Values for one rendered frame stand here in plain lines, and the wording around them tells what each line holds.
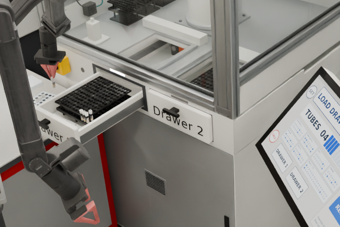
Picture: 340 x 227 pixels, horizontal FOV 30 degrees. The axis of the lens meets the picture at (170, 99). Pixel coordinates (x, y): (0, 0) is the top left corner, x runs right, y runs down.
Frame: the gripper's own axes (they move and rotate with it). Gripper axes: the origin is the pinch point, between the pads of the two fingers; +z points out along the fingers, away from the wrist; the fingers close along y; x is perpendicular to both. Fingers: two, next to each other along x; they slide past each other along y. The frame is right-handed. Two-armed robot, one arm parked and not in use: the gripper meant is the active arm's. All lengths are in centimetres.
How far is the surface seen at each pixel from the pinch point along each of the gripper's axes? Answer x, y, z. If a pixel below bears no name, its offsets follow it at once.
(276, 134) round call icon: 40, -83, -13
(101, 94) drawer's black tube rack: 2.2, -19.4, 4.6
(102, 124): 16.5, -23.4, 7.8
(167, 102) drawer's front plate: 8.7, -45.0, 1.1
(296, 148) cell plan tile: 49, -88, -15
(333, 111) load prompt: 47, -97, -27
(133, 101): 3.4, -31.5, 5.5
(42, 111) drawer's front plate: 19.2, -2.7, 3.2
